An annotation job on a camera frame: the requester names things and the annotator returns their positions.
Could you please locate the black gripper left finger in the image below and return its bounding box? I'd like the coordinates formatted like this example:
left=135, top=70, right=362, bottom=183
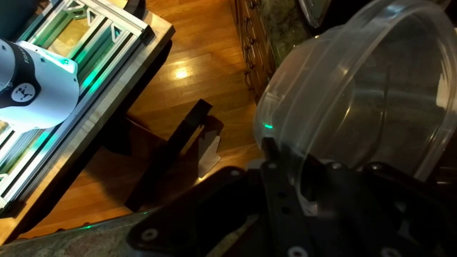
left=128, top=137, right=308, bottom=257

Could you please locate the clear plastic bowl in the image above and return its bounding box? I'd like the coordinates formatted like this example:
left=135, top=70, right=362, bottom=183
left=255, top=0, right=457, bottom=180

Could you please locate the aluminum frame robot cart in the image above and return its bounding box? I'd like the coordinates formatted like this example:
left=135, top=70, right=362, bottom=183
left=0, top=0, right=175, bottom=243

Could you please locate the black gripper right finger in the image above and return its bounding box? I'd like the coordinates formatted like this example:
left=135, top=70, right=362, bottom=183
left=305, top=160, right=457, bottom=257

